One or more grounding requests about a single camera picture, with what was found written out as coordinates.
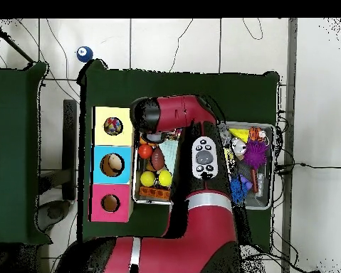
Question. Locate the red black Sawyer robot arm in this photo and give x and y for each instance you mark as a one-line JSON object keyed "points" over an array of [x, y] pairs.
{"points": [[181, 111]]}

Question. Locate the large yellow ball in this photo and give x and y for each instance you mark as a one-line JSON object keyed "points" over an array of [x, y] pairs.
{"points": [[165, 178]]}

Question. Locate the purple spiky ball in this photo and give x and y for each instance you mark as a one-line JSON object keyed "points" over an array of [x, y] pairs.
{"points": [[255, 155]]}

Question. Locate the wooden box with three holes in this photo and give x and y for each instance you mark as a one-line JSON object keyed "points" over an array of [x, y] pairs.
{"points": [[121, 139]]}

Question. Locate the blue spiky ball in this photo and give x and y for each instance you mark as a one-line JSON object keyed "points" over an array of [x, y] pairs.
{"points": [[238, 189]]}

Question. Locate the small yellow ball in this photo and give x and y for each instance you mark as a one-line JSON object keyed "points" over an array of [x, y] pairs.
{"points": [[148, 179]]}

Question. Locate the orange ribbed toy block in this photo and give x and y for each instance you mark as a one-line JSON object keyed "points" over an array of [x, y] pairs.
{"points": [[154, 192]]}

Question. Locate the orange ball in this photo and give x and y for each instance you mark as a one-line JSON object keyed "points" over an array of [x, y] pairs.
{"points": [[145, 151]]}

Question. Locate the dark blue ball white spot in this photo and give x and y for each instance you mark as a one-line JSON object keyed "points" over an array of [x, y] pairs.
{"points": [[84, 54]]}

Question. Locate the brown toy football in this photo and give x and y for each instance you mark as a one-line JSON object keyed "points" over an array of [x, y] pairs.
{"points": [[158, 159]]}

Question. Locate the dark green side table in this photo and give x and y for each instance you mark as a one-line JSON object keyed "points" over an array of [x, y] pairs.
{"points": [[13, 128]]}

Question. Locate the metal mesh bin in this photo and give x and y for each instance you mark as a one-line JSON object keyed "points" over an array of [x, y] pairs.
{"points": [[136, 187]]}

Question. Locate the white cloth with colourful spots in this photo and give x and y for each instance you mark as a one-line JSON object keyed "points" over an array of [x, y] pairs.
{"points": [[175, 131], [113, 126]]}

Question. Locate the mint green knitted cloth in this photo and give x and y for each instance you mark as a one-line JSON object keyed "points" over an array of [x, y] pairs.
{"points": [[168, 155]]}

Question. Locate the grey metal rail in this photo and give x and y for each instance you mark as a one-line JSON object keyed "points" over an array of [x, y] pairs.
{"points": [[292, 57]]}

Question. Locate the dark green tablecloth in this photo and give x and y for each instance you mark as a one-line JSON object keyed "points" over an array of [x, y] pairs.
{"points": [[116, 85]]}

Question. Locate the orange striped tiger plush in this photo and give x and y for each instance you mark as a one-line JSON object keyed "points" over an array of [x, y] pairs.
{"points": [[255, 133]]}

